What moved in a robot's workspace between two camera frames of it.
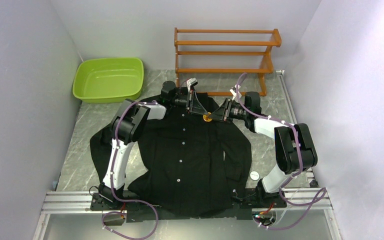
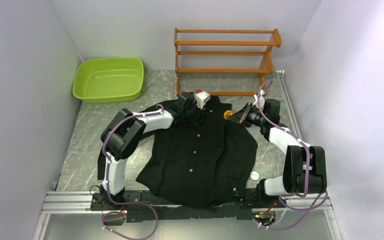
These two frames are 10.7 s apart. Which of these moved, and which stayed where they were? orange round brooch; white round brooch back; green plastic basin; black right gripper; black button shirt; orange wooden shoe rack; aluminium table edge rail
Moved: orange round brooch; black button shirt; black right gripper
Stayed: green plastic basin; aluminium table edge rail; orange wooden shoe rack; white round brooch back
